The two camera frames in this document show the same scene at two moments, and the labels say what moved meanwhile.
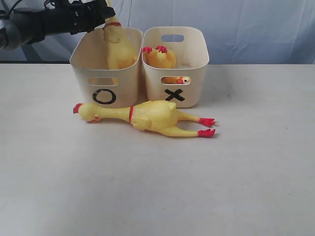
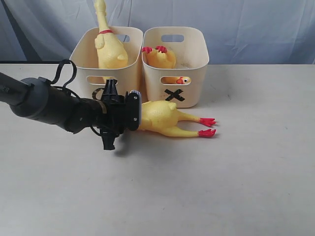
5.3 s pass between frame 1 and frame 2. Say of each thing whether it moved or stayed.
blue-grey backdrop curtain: stayed
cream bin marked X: stayed
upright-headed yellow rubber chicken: stayed
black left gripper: moved
